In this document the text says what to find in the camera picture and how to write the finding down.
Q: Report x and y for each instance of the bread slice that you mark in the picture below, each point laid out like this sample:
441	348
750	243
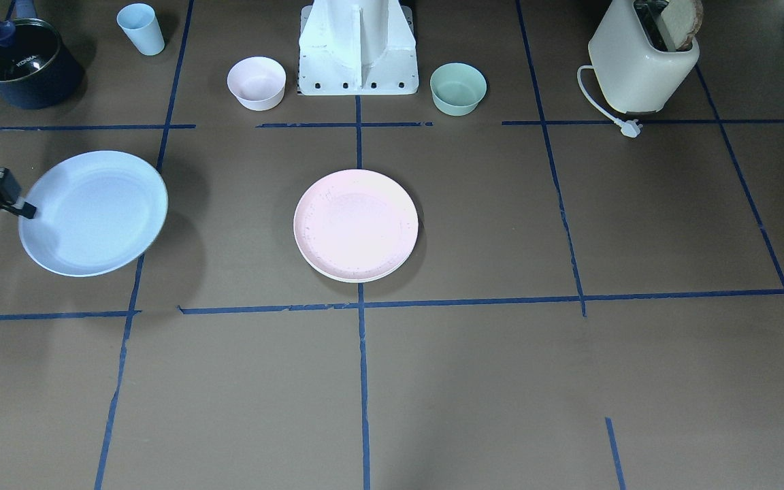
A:
679	22

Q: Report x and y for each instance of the dark blue pot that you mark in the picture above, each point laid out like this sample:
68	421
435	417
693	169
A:
37	69

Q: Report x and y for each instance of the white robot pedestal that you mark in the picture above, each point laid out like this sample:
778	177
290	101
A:
364	48

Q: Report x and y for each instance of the pink bowl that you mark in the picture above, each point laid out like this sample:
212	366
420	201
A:
258	83

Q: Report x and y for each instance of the beige plate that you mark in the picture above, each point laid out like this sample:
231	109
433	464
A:
359	268

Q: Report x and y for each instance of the pink plate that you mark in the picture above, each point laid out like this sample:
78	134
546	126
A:
355	211

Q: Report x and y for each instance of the light blue cup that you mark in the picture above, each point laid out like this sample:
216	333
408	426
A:
140	23

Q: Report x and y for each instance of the cream toaster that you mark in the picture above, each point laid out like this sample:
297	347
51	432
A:
635	71

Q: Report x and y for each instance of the light blue plate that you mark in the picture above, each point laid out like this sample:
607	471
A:
94	213

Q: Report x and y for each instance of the green bowl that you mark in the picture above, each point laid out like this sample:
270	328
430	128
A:
457	89

